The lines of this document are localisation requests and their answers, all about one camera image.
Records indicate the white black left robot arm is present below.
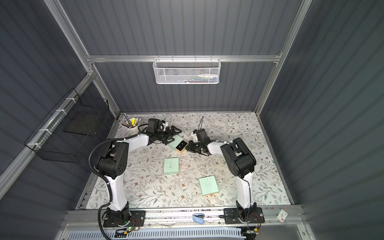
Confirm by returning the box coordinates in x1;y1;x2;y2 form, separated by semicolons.
88;124;182;229

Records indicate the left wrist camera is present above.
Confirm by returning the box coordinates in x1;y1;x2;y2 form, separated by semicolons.
146;119;168;134

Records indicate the blue stapler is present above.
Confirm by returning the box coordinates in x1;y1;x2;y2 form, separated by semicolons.
192;213;205;225

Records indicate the mint green drawer jewelry box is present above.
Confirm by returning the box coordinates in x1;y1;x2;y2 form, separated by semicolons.
199;176;219;196
163;158;180;175

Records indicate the white pen cup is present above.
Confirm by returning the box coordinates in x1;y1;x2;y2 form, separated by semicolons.
120;113;141;134

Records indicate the black wire mesh basket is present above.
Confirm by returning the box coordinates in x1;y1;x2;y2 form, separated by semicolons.
25;89;110;164

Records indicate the white wire mesh basket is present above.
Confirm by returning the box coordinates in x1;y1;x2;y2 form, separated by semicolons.
153;59;222;85

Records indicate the white small card box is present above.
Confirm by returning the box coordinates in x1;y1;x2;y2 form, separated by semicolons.
276;209;288;223

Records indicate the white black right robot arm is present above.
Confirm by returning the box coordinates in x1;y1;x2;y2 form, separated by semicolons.
187;129;265;227

